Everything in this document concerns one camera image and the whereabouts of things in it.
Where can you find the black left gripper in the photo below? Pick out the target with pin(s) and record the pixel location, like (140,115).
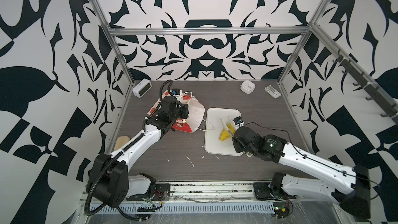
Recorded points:
(183,107)

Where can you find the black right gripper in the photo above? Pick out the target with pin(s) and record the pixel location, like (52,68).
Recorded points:
(236,140)

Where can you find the yellow fake croissant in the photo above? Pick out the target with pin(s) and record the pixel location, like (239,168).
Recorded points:
(227,133)

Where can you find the red patterned paper bag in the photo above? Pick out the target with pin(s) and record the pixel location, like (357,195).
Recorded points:
(191,111)

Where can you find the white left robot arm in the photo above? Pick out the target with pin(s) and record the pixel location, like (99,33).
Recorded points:
(109,180)

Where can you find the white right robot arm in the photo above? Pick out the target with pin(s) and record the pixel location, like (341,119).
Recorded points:
(348,187)

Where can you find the white plastic tray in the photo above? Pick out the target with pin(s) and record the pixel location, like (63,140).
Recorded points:
(216,121)

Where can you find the white digital alarm clock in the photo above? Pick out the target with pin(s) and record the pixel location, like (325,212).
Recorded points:
(142,88)

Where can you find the white square analog clock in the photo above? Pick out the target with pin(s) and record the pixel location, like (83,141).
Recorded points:
(247,87)

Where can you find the grey wall hook rack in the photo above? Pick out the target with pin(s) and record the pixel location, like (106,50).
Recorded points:
(374,90)

